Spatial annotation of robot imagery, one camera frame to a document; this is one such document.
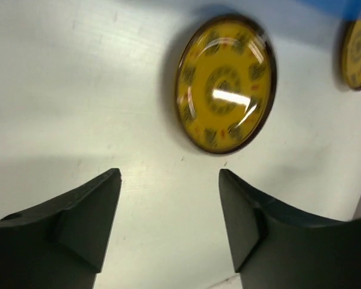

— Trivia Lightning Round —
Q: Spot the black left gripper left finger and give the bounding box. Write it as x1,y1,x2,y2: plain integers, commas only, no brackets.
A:
0,169,122,288

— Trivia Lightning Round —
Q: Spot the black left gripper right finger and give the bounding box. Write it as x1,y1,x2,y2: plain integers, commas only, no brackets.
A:
219,169,361,288

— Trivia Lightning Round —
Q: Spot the yellow patterned plate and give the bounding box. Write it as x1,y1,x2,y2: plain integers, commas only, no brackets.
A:
174,13,278,155
339,19,361,92

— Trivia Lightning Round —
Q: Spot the blue plastic bin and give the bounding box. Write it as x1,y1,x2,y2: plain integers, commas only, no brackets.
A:
301,0,361,20

